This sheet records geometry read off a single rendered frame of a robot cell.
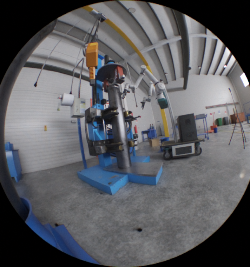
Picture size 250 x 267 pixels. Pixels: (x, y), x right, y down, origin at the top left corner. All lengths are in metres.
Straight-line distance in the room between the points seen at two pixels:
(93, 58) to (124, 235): 1.02
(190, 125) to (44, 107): 3.71
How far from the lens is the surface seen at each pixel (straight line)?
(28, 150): 2.80
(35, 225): 0.48
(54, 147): 2.79
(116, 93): 1.37
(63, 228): 0.82
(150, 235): 0.65
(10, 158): 2.20
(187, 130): 1.78
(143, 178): 1.05
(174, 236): 0.65
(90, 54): 0.52
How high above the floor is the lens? 0.60
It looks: 2 degrees up
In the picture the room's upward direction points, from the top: 9 degrees counter-clockwise
